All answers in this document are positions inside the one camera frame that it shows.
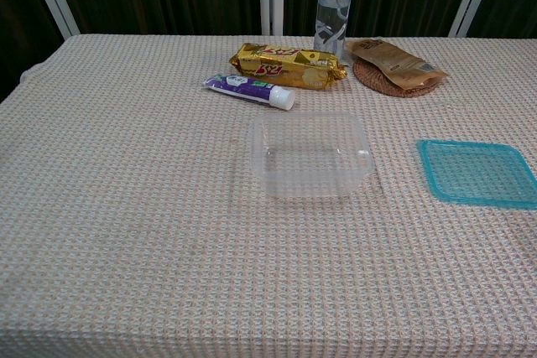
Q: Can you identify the translucent blue lid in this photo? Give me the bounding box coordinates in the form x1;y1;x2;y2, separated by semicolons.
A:
415;138;537;207

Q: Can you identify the clear plastic container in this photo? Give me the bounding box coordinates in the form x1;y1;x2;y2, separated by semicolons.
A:
249;111;377;200

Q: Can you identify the purple white toothpaste tube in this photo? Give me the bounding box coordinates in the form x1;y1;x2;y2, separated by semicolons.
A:
204;73;296;112

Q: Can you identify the gold biscuit pack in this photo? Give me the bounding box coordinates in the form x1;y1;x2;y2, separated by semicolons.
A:
228;42;349;91

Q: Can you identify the beige waffle-weave tablecloth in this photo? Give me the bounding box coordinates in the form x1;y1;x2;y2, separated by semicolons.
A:
0;34;537;358

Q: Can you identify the round woven brown coaster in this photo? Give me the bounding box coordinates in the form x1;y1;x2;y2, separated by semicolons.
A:
352;58;440;98

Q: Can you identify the clear plastic water bottle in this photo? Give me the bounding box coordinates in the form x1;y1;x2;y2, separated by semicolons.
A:
313;0;354;62

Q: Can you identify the brown kraft snack pouch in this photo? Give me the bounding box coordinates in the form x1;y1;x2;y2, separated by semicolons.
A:
344;38;449;91

